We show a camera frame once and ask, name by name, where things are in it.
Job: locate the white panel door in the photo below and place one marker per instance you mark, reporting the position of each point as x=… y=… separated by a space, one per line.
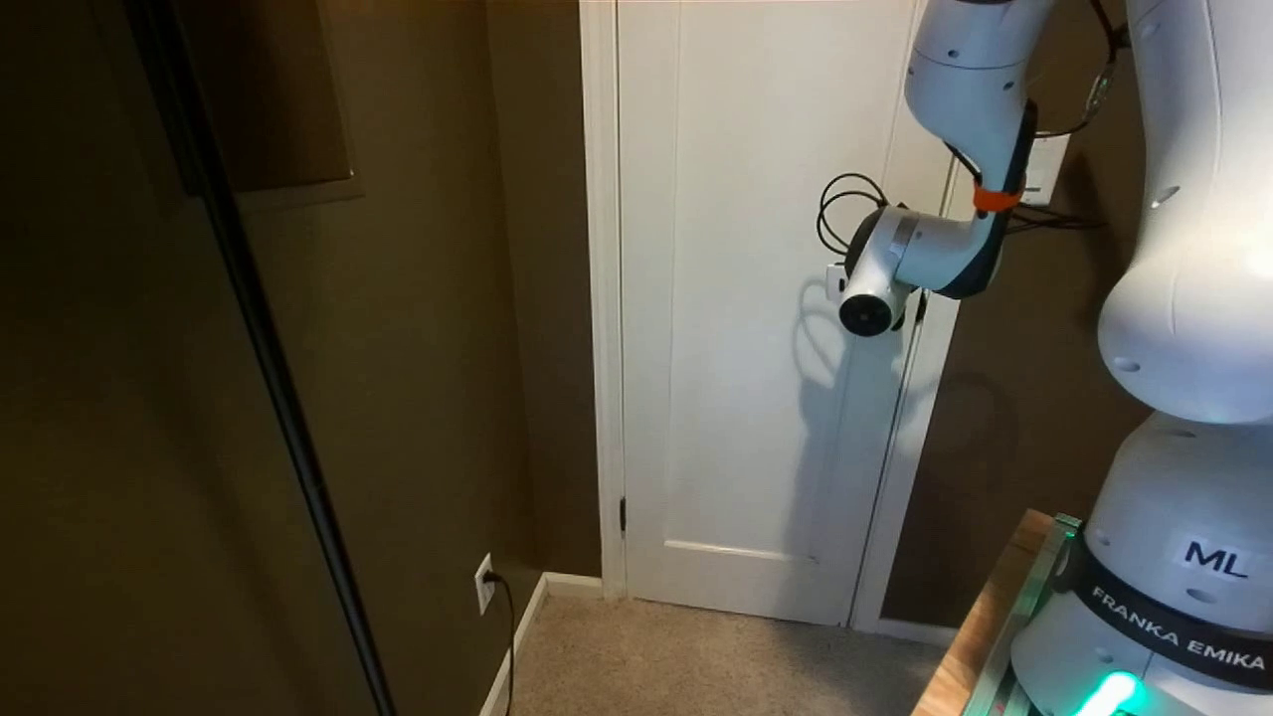
x=719 y=333

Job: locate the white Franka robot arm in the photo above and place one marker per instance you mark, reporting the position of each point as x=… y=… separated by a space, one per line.
x=1195 y=265

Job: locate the dark door hinge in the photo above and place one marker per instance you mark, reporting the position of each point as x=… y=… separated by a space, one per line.
x=624 y=516

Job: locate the black outer door knob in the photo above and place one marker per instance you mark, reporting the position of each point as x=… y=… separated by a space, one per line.
x=915 y=311

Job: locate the black slanted pole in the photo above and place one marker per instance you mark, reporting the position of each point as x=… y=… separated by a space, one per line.
x=264 y=342

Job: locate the white door frame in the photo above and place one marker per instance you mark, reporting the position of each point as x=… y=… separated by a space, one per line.
x=598 y=265

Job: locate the white wall outlet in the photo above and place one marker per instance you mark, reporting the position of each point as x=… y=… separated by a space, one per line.
x=488 y=584

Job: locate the white wall switch plate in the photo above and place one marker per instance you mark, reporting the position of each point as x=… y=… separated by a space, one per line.
x=1051 y=165

